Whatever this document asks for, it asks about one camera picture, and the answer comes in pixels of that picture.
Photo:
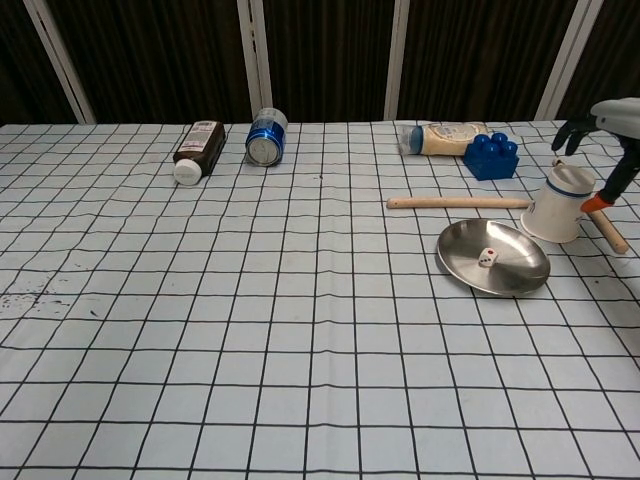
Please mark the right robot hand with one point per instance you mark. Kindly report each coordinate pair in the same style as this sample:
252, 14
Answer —
622, 117

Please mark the white paper cup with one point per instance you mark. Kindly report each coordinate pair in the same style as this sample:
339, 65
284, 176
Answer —
552, 215

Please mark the round metal plate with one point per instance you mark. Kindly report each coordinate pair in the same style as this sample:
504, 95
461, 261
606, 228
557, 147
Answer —
510, 270

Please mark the white die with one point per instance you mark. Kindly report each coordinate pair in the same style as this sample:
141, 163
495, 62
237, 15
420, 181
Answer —
487, 258

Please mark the tapered wooden stick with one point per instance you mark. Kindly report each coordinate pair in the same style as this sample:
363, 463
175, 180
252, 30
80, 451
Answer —
612, 235

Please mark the blue building block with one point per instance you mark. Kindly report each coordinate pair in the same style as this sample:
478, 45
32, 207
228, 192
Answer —
492, 162

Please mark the mayonnaise squeeze bottle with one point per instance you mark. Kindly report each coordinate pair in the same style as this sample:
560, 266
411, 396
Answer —
445, 140

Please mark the long wooden stick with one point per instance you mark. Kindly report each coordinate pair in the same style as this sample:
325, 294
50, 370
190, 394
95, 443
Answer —
450, 202

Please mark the blue drink can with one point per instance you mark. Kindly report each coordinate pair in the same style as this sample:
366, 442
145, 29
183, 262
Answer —
265, 137

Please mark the checkered light blue tablecloth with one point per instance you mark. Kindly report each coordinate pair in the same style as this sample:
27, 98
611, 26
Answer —
300, 300

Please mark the brown bottle white cap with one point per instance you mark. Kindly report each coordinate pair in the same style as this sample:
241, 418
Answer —
200, 145

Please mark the dark pleated curtain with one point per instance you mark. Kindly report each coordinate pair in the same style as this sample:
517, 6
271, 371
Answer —
150, 50

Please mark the white frame post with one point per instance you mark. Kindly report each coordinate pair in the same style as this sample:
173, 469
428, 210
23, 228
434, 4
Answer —
570, 55
402, 55
255, 60
60, 65

